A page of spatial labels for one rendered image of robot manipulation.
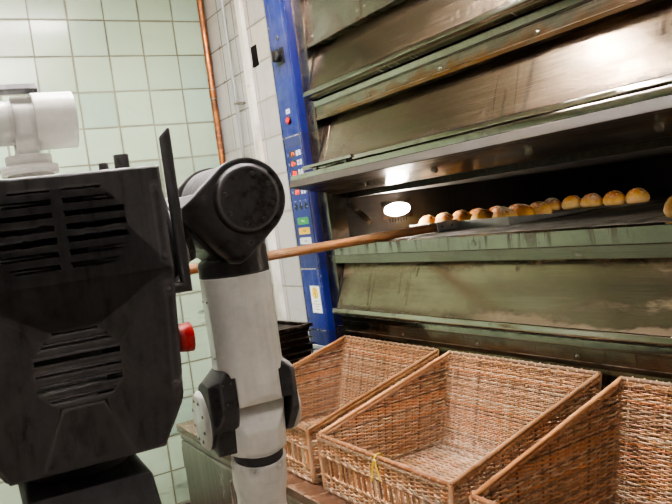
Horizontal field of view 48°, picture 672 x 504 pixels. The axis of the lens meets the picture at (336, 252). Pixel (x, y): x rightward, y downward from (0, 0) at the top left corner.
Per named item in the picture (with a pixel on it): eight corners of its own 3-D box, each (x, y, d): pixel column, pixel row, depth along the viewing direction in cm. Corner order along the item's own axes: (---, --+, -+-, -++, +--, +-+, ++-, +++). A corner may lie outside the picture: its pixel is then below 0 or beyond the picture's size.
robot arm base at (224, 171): (306, 229, 91) (265, 143, 88) (215, 281, 86) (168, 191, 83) (261, 231, 104) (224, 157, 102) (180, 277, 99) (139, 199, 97)
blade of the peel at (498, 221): (509, 225, 239) (508, 216, 239) (410, 232, 287) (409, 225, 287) (588, 210, 257) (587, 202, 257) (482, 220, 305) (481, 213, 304)
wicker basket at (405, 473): (461, 440, 222) (449, 348, 220) (621, 487, 173) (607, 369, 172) (319, 490, 197) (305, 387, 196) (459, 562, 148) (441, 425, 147)
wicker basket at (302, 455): (356, 408, 273) (346, 333, 272) (454, 438, 224) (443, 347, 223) (232, 444, 249) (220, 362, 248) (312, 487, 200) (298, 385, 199)
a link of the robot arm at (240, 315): (317, 439, 96) (293, 266, 95) (219, 466, 91) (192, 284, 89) (285, 420, 107) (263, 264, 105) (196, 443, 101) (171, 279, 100)
